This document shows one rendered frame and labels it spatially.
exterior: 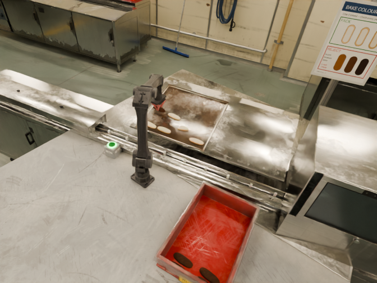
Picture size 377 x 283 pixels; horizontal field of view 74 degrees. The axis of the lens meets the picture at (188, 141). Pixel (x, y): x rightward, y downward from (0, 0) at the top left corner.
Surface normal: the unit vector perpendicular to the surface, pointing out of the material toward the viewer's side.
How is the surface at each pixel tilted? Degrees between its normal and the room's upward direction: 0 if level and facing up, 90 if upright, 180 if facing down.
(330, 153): 0
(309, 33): 90
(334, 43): 90
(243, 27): 90
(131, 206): 0
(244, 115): 10
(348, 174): 0
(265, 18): 90
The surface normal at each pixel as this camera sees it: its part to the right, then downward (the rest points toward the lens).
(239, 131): 0.01, -0.63
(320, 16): -0.40, 0.58
